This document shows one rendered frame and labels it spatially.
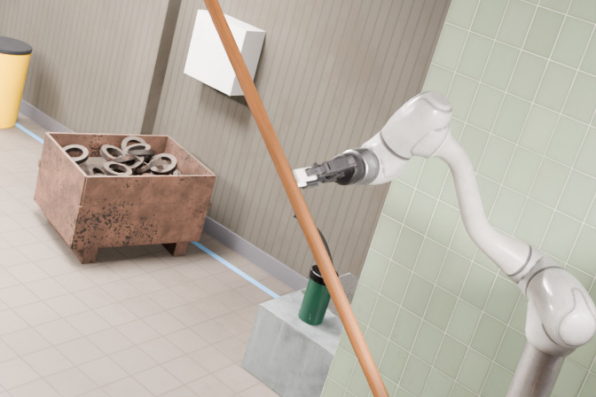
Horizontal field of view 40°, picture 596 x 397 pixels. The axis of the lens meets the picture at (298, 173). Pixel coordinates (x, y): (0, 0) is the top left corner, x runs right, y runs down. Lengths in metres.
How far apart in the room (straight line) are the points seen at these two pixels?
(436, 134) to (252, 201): 3.94
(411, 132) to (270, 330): 2.70
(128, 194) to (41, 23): 2.70
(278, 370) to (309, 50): 2.11
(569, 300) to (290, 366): 2.61
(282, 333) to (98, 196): 1.50
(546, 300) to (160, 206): 3.66
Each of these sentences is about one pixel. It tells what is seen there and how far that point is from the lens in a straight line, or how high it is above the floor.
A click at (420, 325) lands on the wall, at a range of 3.12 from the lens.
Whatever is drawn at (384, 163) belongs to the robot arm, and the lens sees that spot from 1.98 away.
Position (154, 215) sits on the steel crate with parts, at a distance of 5.41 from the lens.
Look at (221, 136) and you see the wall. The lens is 5.93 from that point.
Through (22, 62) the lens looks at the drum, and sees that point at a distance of 7.19.
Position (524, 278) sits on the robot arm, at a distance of 2.21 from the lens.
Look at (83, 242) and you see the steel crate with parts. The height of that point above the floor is 0.16.
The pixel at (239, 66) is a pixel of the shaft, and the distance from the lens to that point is 1.80.
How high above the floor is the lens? 2.55
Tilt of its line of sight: 19 degrees down
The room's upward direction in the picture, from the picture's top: 16 degrees clockwise
